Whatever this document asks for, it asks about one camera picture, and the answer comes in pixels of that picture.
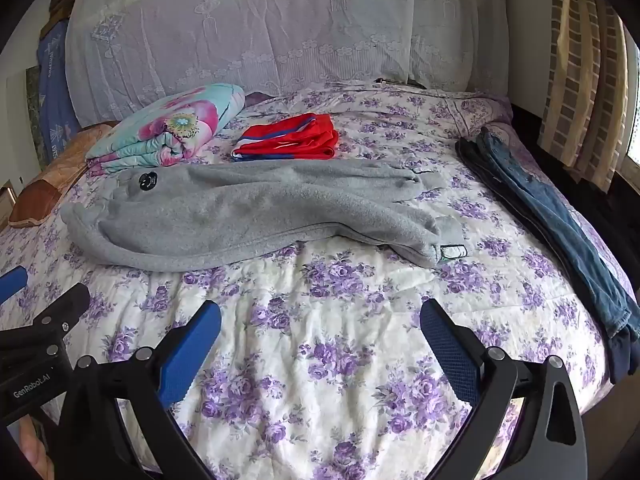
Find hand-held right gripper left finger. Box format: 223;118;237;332
50;300;223;480

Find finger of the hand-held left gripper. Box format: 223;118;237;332
0;266;29;306
30;282;92;346

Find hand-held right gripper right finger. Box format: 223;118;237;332
419;299;588;480

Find grey fleece pants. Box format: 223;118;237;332
60;160;468;272

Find dark navy pants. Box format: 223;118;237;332
455;137;637;386

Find person's left hand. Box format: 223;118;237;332
19;417;55;480

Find brown pillow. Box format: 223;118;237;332
7;122;118;228

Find purple floral bedspread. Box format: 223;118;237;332
0;82;636;480

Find blue jeans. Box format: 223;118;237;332
475;127;640;343

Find blue patterned cloth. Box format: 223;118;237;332
36;20;81;166

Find folded teal pink floral blanket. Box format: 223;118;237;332
85;83;247;177

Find folded red shorts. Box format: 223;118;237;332
231;113;341;162

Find wooden headboard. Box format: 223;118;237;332
47;0;87;26

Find beige striped curtain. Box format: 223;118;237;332
537;0;636;196

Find window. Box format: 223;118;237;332
620;10;640;171

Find white lace cover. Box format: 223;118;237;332
65;0;506;128

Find gold picture frame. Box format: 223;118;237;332
0;180;16;231

